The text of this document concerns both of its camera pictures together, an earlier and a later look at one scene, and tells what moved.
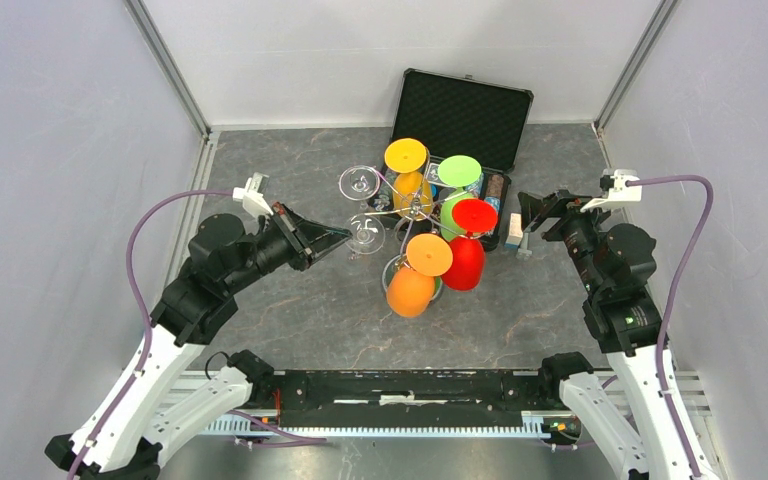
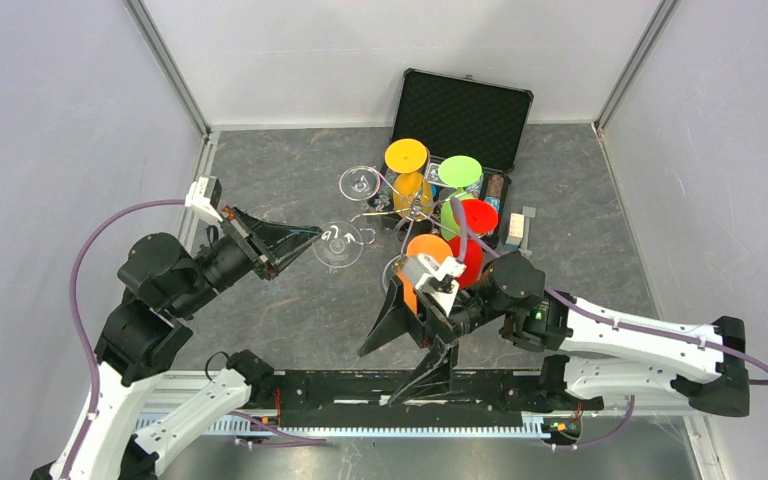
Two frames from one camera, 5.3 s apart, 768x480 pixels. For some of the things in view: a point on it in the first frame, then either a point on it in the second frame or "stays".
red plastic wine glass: (469, 262) stays
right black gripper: (562, 204) to (431, 377)
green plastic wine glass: (456, 171) stays
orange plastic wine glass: (410, 289) stays
